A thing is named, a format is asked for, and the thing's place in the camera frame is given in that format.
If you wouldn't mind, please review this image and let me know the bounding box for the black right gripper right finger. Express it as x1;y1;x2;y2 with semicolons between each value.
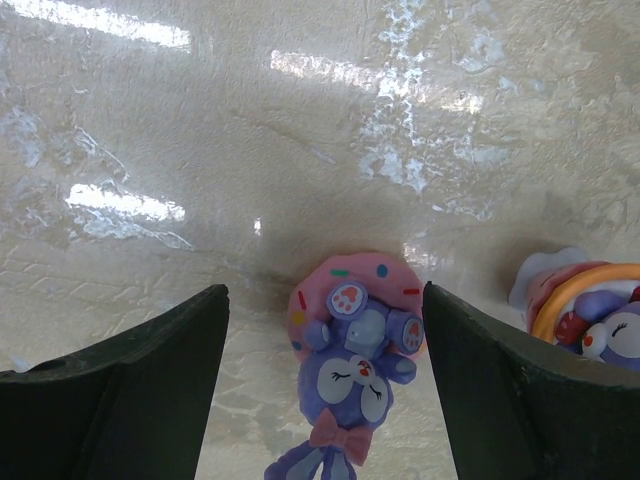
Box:
423;283;639;480

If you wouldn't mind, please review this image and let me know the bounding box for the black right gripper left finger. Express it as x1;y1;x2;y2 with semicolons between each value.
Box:
1;285;229;479

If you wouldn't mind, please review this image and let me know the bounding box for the purple bunny in orange cup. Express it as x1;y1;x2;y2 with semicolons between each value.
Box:
508;247;639;371

